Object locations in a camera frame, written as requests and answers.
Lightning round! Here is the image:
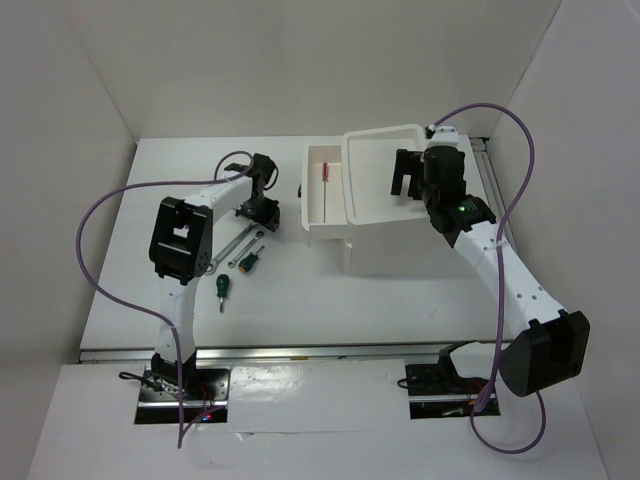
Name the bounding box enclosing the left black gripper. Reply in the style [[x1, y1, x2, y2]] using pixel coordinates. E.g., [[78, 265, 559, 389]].
[[234, 196, 279, 232]]

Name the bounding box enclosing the red handled long screwdriver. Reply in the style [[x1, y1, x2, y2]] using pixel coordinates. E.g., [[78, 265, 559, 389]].
[[321, 162, 329, 223]]

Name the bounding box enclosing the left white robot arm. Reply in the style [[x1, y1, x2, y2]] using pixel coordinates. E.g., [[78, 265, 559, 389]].
[[149, 154, 280, 399]]

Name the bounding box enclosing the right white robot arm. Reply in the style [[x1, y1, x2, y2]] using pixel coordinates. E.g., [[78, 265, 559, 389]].
[[391, 145, 590, 397]]

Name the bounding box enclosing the small silver ratchet wrench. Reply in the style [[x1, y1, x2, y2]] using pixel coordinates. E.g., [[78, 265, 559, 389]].
[[227, 231, 264, 268]]

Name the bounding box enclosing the green orange stubby screwdriver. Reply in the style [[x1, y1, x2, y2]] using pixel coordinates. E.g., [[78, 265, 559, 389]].
[[238, 246, 265, 274]]

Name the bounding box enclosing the white drawer cabinet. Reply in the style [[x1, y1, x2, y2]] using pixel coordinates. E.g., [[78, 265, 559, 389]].
[[341, 124, 486, 278]]

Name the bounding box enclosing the large silver ratchet wrench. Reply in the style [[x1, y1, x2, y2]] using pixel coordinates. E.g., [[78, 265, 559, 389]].
[[205, 223, 256, 275]]

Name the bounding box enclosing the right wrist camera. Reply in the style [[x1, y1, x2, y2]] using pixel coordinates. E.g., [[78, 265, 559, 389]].
[[425, 124, 459, 146]]

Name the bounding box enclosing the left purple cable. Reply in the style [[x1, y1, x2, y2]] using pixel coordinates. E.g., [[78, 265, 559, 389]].
[[76, 149, 251, 449]]

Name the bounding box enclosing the front aluminium rail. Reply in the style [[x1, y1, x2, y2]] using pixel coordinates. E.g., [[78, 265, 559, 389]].
[[78, 342, 447, 364]]

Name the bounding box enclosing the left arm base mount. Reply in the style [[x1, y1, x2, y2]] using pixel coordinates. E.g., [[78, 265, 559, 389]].
[[118, 364, 232, 426]]

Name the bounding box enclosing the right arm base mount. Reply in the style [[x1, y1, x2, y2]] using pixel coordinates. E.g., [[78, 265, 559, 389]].
[[396, 349, 488, 420]]

